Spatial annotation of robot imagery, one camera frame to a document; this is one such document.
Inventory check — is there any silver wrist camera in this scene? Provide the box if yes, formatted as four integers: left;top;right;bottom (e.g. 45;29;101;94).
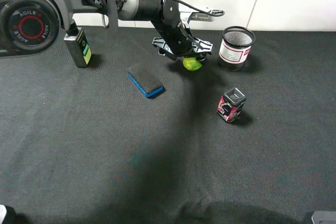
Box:
180;6;225;23

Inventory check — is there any black pump dispenser bottle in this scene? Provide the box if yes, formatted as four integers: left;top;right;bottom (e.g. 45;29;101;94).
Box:
64;25;92;68

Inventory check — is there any black table cloth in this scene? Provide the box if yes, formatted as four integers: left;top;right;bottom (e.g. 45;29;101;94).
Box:
1;27;335;223

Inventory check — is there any green lime fruit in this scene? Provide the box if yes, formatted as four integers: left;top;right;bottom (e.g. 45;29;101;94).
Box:
182;57;203;71

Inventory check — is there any blue black board eraser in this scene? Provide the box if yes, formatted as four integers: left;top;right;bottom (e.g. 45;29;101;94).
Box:
127;63;164;98

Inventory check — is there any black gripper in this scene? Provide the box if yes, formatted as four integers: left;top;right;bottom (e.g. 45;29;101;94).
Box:
151;0;212;62

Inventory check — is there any grey robot base right corner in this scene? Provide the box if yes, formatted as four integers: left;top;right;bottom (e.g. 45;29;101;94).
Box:
311;211;336;224

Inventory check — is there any black red small box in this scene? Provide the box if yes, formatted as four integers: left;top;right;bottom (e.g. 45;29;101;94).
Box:
217;88;247;123

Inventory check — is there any black mesh pen holder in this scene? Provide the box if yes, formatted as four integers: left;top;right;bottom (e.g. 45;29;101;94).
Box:
218;26;256;71

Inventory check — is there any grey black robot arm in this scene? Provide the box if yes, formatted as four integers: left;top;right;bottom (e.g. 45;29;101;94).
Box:
1;0;217;67

